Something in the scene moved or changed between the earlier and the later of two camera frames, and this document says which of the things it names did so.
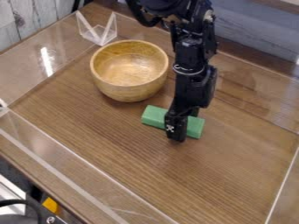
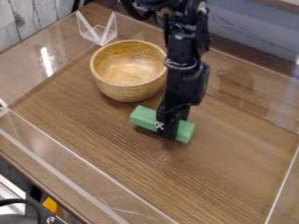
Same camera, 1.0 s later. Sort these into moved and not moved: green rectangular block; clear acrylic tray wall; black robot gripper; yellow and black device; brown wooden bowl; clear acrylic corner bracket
Moved: green rectangular block; black robot gripper
Not moved: yellow and black device; clear acrylic tray wall; clear acrylic corner bracket; brown wooden bowl
